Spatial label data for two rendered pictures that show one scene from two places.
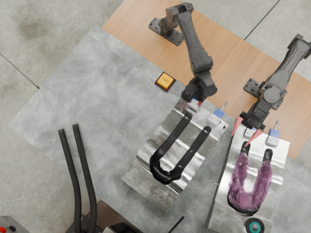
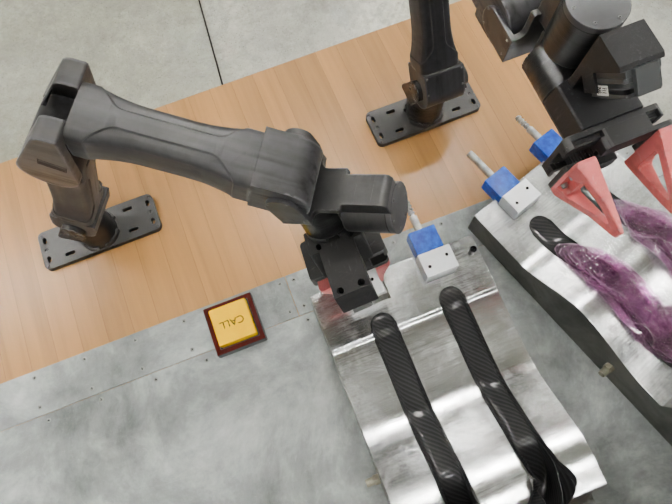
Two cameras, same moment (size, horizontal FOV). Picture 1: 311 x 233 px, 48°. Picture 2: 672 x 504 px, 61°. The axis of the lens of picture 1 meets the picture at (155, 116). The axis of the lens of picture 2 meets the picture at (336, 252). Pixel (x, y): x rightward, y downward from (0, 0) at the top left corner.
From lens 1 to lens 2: 0.88 m
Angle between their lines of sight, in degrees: 16
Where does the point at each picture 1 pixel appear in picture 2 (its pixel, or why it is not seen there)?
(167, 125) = (370, 402)
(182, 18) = (92, 124)
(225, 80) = not seen: hidden behind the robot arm
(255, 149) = (564, 212)
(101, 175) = not seen: outside the picture
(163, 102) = (287, 367)
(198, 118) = (403, 301)
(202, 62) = (293, 165)
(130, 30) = (21, 324)
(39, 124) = not seen: outside the picture
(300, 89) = (460, 31)
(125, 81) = (155, 437)
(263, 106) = (630, 47)
